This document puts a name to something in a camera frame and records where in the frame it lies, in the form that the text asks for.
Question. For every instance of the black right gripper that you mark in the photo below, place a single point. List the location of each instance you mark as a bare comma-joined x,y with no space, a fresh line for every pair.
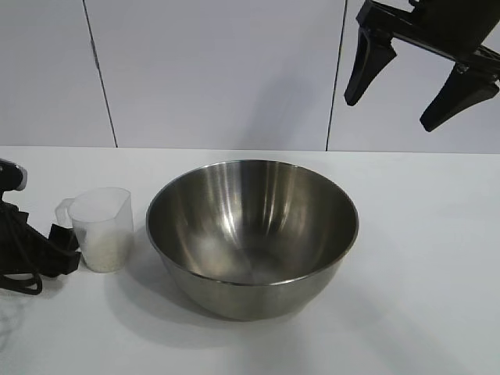
449,27

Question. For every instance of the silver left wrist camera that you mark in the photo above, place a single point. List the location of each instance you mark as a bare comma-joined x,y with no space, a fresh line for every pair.
11,176

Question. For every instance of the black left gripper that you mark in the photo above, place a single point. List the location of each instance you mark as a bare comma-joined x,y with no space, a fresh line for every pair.
23,246

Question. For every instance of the translucent plastic measuring cup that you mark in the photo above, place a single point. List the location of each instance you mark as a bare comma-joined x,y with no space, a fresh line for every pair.
101,211

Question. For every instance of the white rice grains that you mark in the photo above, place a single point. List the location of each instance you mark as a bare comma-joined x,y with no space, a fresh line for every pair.
105,254

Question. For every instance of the stainless steel mixing bowl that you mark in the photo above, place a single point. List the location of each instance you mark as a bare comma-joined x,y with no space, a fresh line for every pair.
250,234

